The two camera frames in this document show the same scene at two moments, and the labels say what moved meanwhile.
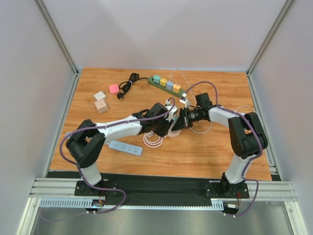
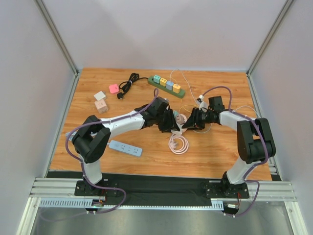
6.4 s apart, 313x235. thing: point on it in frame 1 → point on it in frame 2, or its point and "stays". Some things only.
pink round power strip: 152,141 → 172,145
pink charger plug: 114,88 stays
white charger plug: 100,95 stays
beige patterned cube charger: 101,106 stays
